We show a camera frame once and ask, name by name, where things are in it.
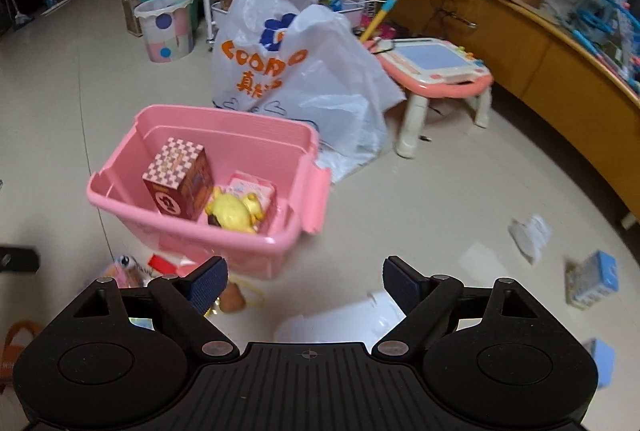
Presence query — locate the blue printed box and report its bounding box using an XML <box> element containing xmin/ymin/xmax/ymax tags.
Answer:
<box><xmin>565</xmin><ymin>251</ymin><xmax>620</xmax><ymax>310</ymax></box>
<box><xmin>587</xmin><ymin>338</ymin><xmax>616</xmax><ymax>387</ymax></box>

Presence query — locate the yellow duck toy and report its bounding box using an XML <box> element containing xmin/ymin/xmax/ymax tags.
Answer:
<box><xmin>206</xmin><ymin>187</ymin><xmax>263</xmax><ymax>234</ymax></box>

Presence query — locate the white plastic shopping bag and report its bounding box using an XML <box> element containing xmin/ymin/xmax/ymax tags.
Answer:
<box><xmin>210</xmin><ymin>0</ymin><xmax>407</xmax><ymax>184</ymax></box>

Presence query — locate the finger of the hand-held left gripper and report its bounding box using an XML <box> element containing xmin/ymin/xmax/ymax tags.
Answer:
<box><xmin>0</xmin><ymin>246</ymin><xmax>40</xmax><ymax>273</ymax></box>

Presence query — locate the brown checkered box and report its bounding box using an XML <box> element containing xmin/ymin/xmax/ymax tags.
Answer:
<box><xmin>142</xmin><ymin>137</ymin><xmax>215</xmax><ymax>223</ymax></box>

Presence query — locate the blue plastic toy set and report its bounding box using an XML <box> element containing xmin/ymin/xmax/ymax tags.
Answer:
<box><xmin>570</xmin><ymin>0</ymin><xmax>640</xmax><ymax>94</ymax></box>

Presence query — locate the patterned pastel trash bin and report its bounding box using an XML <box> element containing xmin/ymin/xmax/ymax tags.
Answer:
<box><xmin>134</xmin><ymin>0</ymin><xmax>196</xmax><ymax>63</ymax></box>

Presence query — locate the pink plastic storage bin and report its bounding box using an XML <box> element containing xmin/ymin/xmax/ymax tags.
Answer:
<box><xmin>86</xmin><ymin>105</ymin><xmax>332</xmax><ymax>281</ymax></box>

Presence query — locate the pink toy drawing table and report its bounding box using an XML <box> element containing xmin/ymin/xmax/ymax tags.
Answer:
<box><xmin>367</xmin><ymin>38</ymin><xmax>495</xmax><ymax>159</ymax></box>

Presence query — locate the crumpled white paper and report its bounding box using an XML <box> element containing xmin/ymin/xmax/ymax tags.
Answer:
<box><xmin>508</xmin><ymin>214</ymin><xmax>552</xmax><ymax>264</ymax></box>

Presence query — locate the pink white packet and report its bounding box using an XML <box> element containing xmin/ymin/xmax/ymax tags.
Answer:
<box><xmin>222</xmin><ymin>171</ymin><xmax>277</xmax><ymax>217</ymax></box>

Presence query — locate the yellow cord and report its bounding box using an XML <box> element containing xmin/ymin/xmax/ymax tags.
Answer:
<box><xmin>227</xmin><ymin>275</ymin><xmax>266</xmax><ymax>307</ymax></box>

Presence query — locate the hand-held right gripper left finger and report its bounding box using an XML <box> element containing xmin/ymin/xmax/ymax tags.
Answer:
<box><xmin>72</xmin><ymin>256</ymin><xmax>241</xmax><ymax>359</ymax></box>

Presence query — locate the red toy piece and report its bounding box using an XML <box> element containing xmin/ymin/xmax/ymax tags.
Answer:
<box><xmin>148</xmin><ymin>253</ymin><xmax>176</xmax><ymax>273</ymax></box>

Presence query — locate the pink round toy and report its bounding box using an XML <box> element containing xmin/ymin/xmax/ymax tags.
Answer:
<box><xmin>172</xmin><ymin>258</ymin><xmax>202</xmax><ymax>279</ymax></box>

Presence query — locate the black cable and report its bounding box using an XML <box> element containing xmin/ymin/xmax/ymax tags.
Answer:
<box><xmin>432</xmin><ymin>0</ymin><xmax>478</xmax><ymax>29</ymax></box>

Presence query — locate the orange white bag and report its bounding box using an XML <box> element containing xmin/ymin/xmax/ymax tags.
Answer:
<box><xmin>0</xmin><ymin>320</ymin><xmax>43</xmax><ymax>394</ymax></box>

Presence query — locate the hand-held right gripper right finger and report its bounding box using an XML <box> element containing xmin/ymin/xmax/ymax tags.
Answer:
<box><xmin>372</xmin><ymin>255</ymin><xmax>536</xmax><ymax>357</ymax></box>

